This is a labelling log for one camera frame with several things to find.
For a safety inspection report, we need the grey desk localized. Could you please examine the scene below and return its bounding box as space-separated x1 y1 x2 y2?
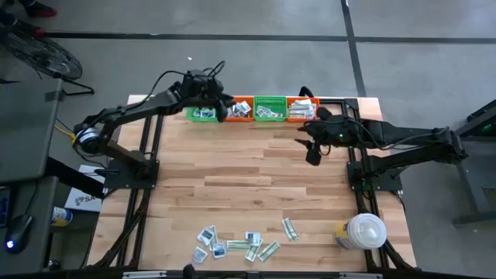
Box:
0 79 64 184

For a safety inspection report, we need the person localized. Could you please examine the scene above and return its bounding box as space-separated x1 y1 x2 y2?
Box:
0 0 58 38

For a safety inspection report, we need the black computer mouse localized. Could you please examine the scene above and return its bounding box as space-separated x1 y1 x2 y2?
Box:
4 214 34 255

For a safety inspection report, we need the green plastic basket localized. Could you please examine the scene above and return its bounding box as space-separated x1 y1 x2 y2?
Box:
186 104 222 123
253 95 288 122

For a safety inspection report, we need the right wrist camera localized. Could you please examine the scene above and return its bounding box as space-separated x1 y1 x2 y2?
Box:
305 143 322 167

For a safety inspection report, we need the yellow power plug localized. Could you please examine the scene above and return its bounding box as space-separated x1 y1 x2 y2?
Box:
53 123 78 143

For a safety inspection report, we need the blue yellow can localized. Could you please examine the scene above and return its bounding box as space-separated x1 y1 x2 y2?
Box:
51 206 74 228

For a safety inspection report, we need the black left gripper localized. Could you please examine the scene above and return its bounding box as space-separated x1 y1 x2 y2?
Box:
180 71 236 108

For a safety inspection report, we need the black floor cable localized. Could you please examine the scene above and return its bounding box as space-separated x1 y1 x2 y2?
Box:
73 143 102 167

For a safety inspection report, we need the white printed paper sheet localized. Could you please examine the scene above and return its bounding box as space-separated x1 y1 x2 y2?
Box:
64 164 108 213

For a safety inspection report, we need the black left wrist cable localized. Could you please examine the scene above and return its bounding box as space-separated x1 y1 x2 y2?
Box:
145 60 226 104

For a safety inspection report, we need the white wipes canister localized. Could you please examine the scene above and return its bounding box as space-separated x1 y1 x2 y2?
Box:
332 212 388 251

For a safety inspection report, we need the black floor fan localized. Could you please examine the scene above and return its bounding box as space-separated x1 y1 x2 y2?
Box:
0 26 96 96

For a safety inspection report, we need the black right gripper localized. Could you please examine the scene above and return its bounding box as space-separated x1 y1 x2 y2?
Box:
294 106 353 150

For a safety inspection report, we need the black metal beam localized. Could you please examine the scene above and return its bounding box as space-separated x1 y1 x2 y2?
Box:
45 157 106 199

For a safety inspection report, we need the orange plastic basket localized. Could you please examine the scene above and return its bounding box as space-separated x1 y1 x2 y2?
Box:
223 96 255 123
286 96 322 123

